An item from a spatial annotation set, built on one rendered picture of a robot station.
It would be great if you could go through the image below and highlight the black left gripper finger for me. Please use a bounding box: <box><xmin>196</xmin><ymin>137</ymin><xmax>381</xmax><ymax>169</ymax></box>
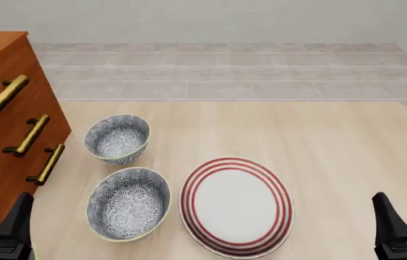
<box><xmin>0</xmin><ymin>191</ymin><xmax>35</xmax><ymax>245</ymax></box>

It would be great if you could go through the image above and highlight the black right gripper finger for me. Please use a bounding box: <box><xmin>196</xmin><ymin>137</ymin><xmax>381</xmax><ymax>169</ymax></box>
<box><xmin>371</xmin><ymin>191</ymin><xmax>407</xmax><ymax>245</ymax></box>

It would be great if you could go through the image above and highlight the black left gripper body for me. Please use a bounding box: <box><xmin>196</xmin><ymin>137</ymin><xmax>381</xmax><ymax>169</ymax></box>
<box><xmin>0</xmin><ymin>241</ymin><xmax>33</xmax><ymax>260</ymax></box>

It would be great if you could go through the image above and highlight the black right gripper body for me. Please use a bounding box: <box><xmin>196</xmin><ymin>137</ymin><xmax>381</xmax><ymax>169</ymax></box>
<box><xmin>373</xmin><ymin>241</ymin><xmax>407</xmax><ymax>260</ymax></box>

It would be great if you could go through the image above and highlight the large patterned blue-grey bowl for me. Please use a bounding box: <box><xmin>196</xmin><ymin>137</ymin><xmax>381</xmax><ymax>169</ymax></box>
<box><xmin>86</xmin><ymin>166</ymin><xmax>172</xmax><ymax>243</ymax></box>

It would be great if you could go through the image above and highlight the small patterned blue-grey bowl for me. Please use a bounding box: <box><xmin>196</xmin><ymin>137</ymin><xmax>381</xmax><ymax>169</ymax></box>
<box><xmin>84</xmin><ymin>113</ymin><xmax>152</xmax><ymax>167</ymax></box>

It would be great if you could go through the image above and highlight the white plate with red rings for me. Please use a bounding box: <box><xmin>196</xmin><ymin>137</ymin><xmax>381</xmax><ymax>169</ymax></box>
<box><xmin>178</xmin><ymin>156</ymin><xmax>296</xmax><ymax>260</ymax></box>

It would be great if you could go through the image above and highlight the wooden cabinet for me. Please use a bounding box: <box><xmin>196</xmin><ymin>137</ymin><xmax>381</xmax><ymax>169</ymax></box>
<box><xmin>0</xmin><ymin>30</ymin><xmax>72</xmax><ymax>240</ymax></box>

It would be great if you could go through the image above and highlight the short brass drawer handle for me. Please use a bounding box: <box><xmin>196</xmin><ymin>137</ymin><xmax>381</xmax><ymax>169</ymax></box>
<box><xmin>25</xmin><ymin>143</ymin><xmax>66</xmax><ymax>186</ymax></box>

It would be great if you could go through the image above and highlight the medium brass drawer handle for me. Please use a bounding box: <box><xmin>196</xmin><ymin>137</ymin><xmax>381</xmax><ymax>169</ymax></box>
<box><xmin>2</xmin><ymin>113</ymin><xmax>51</xmax><ymax>158</ymax></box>

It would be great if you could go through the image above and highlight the long brass drawer handle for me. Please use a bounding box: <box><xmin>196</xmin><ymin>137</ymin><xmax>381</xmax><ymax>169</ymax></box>
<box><xmin>0</xmin><ymin>74</ymin><xmax>30</xmax><ymax>119</ymax></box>

